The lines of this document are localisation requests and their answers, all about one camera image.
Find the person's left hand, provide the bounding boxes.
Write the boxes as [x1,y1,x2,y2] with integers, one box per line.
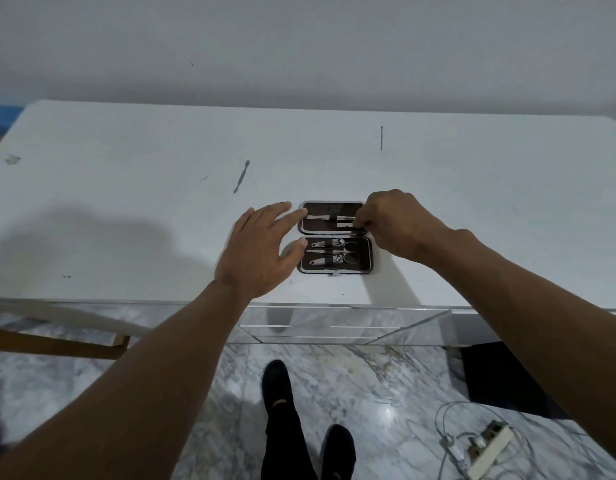
[215,201,309,301]

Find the person's right hand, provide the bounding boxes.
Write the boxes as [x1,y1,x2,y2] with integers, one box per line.
[352,189,457,266]

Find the brown manicure case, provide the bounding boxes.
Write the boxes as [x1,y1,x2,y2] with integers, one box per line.
[296,200,375,276]

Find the person's right forearm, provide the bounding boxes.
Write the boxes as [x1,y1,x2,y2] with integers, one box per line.
[428,229,616,468]

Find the person's left forearm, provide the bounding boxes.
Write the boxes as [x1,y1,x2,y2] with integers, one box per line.
[0,280,254,480]

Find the silver cuticle pusher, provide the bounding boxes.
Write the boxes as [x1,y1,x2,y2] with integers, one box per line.
[232,160,250,195]

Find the person's left black shoe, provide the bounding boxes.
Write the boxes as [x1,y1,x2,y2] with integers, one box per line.
[261,359,294,411]

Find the person's black shoe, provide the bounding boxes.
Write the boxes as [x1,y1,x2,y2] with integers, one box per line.
[320,424,358,480]
[261,359,294,411]

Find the person's black trouser leg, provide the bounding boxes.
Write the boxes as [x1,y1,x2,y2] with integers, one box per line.
[260,395,320,480]

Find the person's right black shoe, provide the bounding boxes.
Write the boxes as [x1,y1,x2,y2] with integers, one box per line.
[320,424,358,480]

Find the black floor mat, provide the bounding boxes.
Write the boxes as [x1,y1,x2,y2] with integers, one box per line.
[460,342,570,421]

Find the white charger plug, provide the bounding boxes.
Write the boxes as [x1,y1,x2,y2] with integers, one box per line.
[440,434,472,471]

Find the brown wooden board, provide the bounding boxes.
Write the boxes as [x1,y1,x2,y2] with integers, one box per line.
[0,327,131,361]

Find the white power strip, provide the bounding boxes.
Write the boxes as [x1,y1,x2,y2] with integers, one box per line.
[467,420,515,480]

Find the small black-handled scissors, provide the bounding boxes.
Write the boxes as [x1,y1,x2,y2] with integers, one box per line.
[337,239,362,266]

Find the white cable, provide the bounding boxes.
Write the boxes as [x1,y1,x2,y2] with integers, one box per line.
[434,401,604,480]

